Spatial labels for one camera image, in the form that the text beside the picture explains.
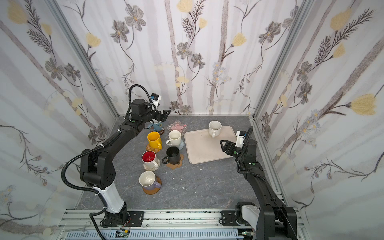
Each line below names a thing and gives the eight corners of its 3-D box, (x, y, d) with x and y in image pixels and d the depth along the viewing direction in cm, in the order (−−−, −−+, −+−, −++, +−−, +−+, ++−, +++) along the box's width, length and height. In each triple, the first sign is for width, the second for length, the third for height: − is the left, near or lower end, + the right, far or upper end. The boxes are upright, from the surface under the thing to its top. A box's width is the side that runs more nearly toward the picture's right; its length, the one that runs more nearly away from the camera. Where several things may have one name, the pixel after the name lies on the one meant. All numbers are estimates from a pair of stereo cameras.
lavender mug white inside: (141, 191, 85) (136, 185, 77) (145, 177, 90) (140, 170, 83) (161, 191, 85) (158, 185, 77) (163, 177, 90) (160, 170, 83)
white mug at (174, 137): (168, 149, 101) (166, 141, 94) (169, 138, 107) (168, 130, 100) (180, 149, 102) (179, 141, 94) (181, 138, 108) (180, 130, 100)
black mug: (164, 165, 94) (162, 158, 87) (166, 153, 99) (164, 146, 92) (179, 165, 94) (178, 158, 87) (180, 153, 100) (179, 146, 93)
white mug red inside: (144, 169, 93) (140, 162, 86) (147, 157, 99) (143, 150, 92) (158, 169, 94) (155, 163, 86) (160, 157, 99) (157, 150, 92)
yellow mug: (148, 151, 102) (145, 143, 94) (151, 139, 108) (148, 131, 100) (162, 151, 102) (160, 143, 94) (164, 139, 108) (162, 131, 100)
